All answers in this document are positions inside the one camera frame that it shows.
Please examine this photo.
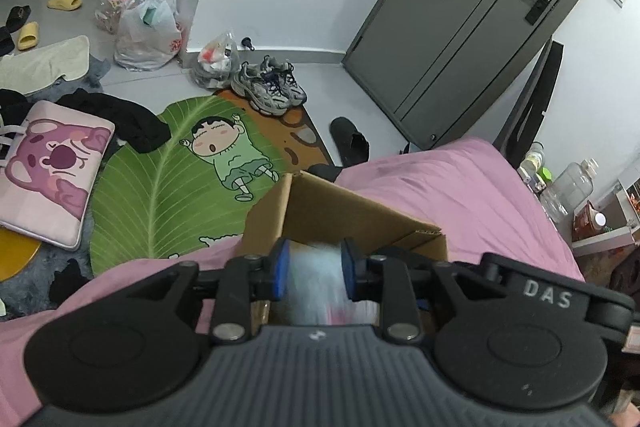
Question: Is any pink bear cushion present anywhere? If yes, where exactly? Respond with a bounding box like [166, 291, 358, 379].
[1, 101, 115, 251]

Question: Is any small clear plastic bag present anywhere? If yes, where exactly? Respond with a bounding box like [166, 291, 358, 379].
[190, 32, 240, 91]

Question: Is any green leaf cartoon rug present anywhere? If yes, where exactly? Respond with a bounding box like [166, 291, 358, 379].
[90, 95, 288, 274]

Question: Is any white shelf unit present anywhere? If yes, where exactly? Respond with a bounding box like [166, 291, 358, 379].
[572, 185, 639, 257]

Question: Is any brown orange doormat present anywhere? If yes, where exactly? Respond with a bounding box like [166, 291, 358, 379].
[218, 90, 334, 171]

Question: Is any cream floor mat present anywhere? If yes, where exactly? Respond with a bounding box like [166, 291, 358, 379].
[0, 35, 90, 95]

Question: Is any black clothing on floor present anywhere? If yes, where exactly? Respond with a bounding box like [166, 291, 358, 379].
[56, 89, 171, 154]

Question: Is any large white plastic bag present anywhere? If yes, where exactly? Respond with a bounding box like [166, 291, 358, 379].
[114, 0, 183, 72]

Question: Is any left grey sneaker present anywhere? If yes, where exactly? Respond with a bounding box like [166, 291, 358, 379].
[230, 62, 292, 117]

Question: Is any brown cardboard box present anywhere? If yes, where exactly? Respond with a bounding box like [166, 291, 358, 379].
[239, 172, 448, 326]

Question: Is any black framed board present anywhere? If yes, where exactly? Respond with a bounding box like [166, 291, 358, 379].
[494, 38, 564, 168]

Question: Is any yellow slipper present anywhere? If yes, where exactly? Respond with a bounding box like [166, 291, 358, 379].
[16, 22, 39, 52]
[47, 0, 82, 12]

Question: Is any yellow slipper near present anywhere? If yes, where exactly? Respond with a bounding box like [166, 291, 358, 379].
[16, 22, 39, 52]

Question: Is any grey sneaker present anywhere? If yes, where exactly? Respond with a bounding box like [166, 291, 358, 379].
[230, 62, 292, 117]
[260, 55, 307, 107]

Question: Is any yellow slipper far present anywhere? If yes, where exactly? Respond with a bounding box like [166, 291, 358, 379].
[47, 0, 82, 12]

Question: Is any pink bed sheet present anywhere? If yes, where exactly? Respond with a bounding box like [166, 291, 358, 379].
[1, 138, 582, 426]

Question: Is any black slipper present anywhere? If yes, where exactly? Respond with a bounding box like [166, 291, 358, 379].
[329, 117, 370, 168]

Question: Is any grey fluffy plush toy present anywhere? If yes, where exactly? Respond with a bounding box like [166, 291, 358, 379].
[277, 244, 378, 326]

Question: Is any grey door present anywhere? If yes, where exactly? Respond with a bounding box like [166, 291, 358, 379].
[343, 0, 578, 150]

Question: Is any right grey sneaker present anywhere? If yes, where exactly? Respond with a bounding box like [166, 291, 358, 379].
[260, 55, 307, 107]

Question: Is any clear plastic water jug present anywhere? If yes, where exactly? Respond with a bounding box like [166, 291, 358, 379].
[539, 158, 599, 223]

